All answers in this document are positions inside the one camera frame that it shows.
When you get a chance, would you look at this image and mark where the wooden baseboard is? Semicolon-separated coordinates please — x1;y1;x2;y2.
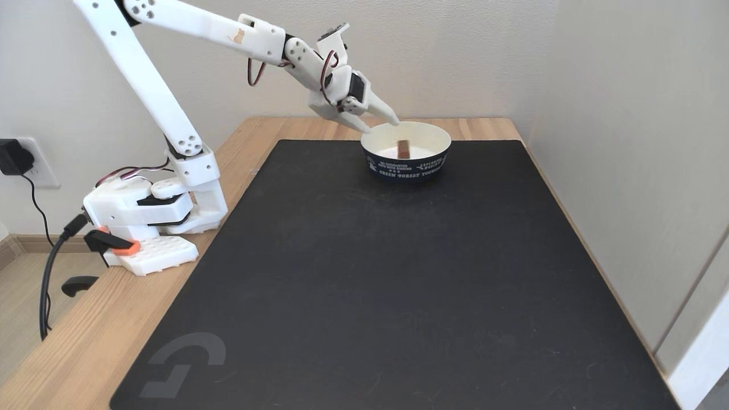
0;233;77;271

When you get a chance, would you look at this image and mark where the white wall outlet plate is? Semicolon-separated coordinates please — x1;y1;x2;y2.
0;136;61;189

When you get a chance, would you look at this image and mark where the black and orange clamp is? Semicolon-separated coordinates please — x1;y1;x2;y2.
61;228;142;298

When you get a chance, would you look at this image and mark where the black desk mat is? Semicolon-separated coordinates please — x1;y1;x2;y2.
109;140;682;410

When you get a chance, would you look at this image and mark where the white and navy paper bowl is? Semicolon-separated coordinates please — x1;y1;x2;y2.
360;121;452;182

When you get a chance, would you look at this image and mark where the black power adapter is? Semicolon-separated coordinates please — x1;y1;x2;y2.
0;139;34;177

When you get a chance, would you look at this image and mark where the red black white servo wire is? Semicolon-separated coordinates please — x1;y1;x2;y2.
319;50;341;108
93;159;175;189
247;56;294;88

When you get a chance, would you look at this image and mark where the white door frame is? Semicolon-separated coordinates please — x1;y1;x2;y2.
654;227;729;410

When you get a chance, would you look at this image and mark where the thick black cable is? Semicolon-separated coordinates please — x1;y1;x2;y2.
38;213;89;342

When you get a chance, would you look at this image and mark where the thin black adapter cable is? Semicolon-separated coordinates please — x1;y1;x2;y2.
21;174;55;247

